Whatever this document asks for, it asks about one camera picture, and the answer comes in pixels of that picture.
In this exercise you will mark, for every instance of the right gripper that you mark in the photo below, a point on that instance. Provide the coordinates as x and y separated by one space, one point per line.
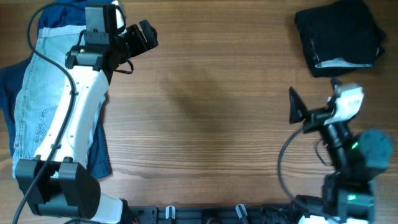
300 111

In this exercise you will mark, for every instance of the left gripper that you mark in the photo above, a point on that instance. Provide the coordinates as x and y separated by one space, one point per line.
149 33

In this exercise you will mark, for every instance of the black shorts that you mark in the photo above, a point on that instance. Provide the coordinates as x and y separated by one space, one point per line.
339 38

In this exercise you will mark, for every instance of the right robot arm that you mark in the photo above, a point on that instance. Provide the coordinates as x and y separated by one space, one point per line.
348 193

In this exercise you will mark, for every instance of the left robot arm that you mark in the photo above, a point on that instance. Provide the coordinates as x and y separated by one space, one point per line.
55 182

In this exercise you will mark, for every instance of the dark blue garment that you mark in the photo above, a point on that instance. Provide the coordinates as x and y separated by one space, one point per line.
66 13

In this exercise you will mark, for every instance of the light denim shorts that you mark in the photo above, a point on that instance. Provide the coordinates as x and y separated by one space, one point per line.
37 101

